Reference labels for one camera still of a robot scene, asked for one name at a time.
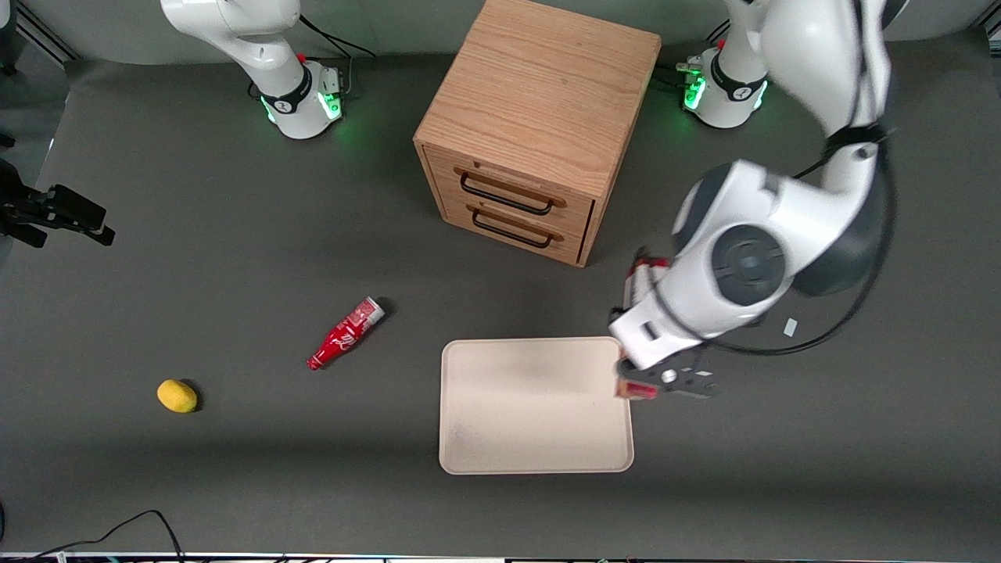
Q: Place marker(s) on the aluminium frame rail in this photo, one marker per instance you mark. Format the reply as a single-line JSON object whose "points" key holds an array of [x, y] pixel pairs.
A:
{"points": [[47, 35]]}

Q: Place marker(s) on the red cola bottle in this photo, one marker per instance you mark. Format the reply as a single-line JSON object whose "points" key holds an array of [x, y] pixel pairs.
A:
{"points": [[344, 336]]}

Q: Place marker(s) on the beige rectangular tray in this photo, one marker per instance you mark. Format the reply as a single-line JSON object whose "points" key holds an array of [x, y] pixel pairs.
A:
{"points": [[536, 407]]}

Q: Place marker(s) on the small white tape piece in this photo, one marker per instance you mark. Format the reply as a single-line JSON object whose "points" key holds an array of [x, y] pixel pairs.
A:
{"points": [[790, 327]]}

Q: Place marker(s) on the red cookie box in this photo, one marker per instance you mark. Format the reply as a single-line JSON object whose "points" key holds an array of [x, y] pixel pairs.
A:
{"points": [[646, 281]]}

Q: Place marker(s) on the wooden drawer front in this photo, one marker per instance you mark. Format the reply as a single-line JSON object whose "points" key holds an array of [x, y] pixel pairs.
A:
{"points": [[508, 234], [508, 184]]}

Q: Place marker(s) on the wooden drawer cabinet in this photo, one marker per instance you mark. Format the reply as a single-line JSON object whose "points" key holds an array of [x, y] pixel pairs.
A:
{"points": [[539, 86]]}

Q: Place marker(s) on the yellow lemon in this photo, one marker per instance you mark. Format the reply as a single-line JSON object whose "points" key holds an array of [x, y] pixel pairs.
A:
{"points": [[177, 396]]}

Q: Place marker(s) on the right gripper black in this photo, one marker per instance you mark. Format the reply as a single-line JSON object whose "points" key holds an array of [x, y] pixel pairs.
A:
{"points": [[22, 209]]}

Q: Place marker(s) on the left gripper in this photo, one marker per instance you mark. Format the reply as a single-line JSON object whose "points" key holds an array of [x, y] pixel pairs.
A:
{"points": [[615, 314]]}

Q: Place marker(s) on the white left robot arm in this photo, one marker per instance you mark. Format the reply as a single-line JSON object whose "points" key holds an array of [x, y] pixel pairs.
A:
{"points": [[782, 211]]}

